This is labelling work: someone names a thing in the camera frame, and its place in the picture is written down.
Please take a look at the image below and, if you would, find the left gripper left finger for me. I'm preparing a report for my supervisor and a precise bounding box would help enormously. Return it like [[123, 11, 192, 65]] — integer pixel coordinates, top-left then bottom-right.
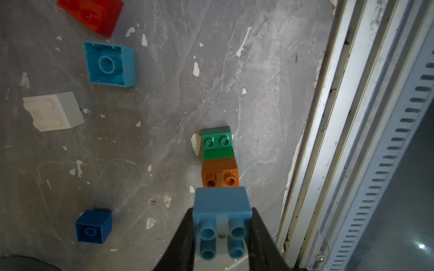
[[153, 208, 195, 271]]

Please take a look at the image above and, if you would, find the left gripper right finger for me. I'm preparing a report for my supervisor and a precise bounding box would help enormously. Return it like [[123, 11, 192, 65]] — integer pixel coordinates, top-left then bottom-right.
[[248, 208, 292, 271]]

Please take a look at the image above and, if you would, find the light blue lego brick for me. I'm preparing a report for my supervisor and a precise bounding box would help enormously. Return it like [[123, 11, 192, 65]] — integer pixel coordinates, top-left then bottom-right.
[[193, 187, 253, 260]]

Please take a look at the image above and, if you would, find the brown lego brick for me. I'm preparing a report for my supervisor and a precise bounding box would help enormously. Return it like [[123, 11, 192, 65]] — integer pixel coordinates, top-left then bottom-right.
[[201, 157, 240, 187]]

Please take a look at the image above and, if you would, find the dark blue lego brick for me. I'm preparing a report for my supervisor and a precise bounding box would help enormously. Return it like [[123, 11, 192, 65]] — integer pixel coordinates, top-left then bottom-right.
[[75, 208, 113, 245]]

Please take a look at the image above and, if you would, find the long green lego brick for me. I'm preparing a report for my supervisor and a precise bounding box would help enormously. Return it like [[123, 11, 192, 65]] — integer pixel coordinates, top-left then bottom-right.
[[201, 126, 235, 161]]

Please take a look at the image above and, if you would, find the white lego brick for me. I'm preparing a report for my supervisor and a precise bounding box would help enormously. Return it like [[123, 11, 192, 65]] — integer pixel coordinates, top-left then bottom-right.
[[23, 91, 85, 132]]

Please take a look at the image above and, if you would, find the teal lego brick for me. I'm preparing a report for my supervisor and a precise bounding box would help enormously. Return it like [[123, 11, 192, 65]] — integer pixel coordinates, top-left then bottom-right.
[[84, 41, 136, 88]]

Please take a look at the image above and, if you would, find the red lego brick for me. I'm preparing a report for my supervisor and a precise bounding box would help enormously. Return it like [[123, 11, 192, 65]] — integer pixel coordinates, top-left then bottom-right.
[[57, 0, 124, 37]]

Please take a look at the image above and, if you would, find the potted plant grey pot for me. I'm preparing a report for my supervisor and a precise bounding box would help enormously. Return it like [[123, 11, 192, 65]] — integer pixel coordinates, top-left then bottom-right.
[[1, 256, 57, 271]]

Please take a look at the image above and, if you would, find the aluminium rail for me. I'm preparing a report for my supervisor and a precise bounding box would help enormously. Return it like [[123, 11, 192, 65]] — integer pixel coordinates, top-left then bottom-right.
[[276, 1, 434, 271]]

